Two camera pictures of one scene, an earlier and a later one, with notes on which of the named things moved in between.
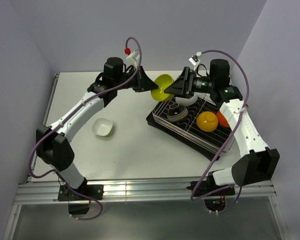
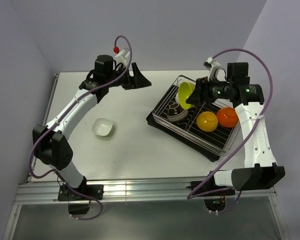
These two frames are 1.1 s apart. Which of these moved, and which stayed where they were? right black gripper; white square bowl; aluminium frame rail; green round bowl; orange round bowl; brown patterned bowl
Moved: green round bowl; right black gripper
Stayed: white square bowl; aluminium frame rail; orange round bowl; brown patterned bowl
